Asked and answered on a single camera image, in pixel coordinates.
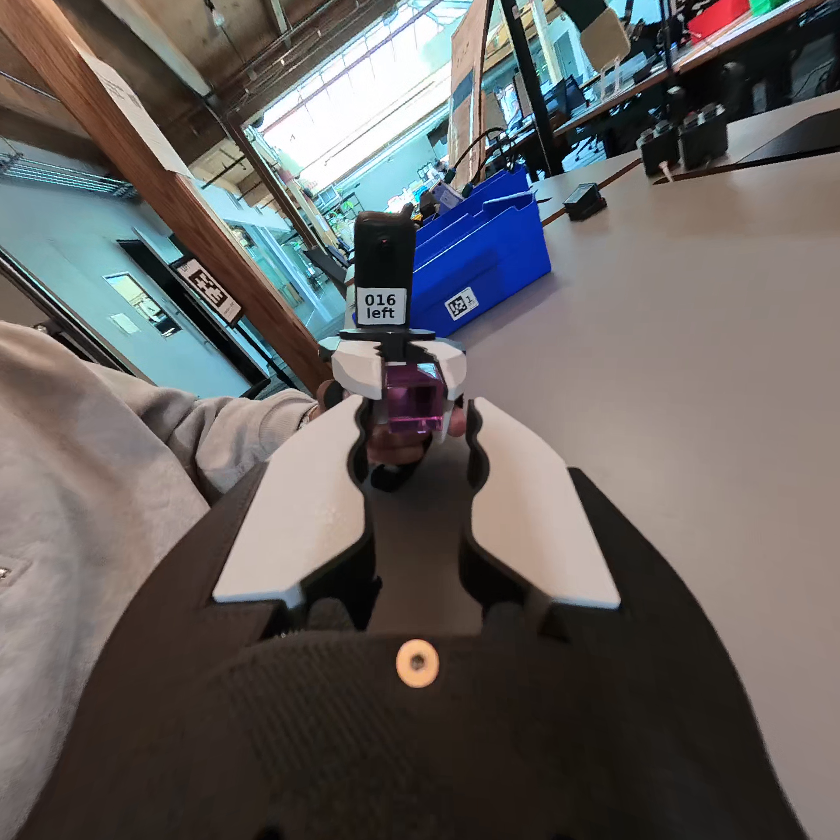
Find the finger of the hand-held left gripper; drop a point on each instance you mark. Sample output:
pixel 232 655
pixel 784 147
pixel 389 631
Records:
pixel 454 374
pixel 359 371

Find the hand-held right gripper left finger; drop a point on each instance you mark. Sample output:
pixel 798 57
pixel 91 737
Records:
pixel 302 518

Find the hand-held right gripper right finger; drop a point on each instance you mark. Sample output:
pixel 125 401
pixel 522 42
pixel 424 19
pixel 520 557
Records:
pixel 544 525

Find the purple transparent cube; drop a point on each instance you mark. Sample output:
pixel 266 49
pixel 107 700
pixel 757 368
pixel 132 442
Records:
pixel 413 407

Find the blue plastic bin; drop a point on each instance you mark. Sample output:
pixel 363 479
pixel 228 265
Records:
pixel 492 262

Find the person's left forearm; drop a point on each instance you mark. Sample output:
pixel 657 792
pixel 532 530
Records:
pixel 243 433

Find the grey desk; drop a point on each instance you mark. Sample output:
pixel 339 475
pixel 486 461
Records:
pixel 689 394

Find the person's left hand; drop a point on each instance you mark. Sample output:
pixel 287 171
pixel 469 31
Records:
pixel 394 449

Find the black white marker sign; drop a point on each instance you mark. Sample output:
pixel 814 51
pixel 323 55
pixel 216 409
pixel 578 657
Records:
pixel 211 289

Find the leaning brown board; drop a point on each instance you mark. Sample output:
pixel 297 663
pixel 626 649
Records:
pixel 469 98

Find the small black box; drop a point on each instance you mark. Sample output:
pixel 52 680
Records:
pixel 585 202

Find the black metal pole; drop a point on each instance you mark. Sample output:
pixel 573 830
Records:
pixel 528 85

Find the person's grey sweatshirt torso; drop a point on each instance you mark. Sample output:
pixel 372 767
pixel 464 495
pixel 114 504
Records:
pixel 72 525

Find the white paper notice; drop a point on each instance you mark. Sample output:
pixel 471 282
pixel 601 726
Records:
pixel 141 115

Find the small tan black cardboard sign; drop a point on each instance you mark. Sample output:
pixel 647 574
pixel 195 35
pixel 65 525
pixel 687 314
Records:
pixel 607 39

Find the long wooden workbench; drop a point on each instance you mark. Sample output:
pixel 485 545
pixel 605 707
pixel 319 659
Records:
pixel 722 56

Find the red plastic bin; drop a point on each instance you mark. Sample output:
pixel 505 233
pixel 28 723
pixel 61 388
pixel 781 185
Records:
pixel 718 19

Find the small green plastic bin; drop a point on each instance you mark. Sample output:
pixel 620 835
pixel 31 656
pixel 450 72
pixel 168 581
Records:
pixel 766 6

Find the wooden post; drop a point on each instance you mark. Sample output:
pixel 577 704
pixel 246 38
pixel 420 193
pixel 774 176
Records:
pixel 164 197

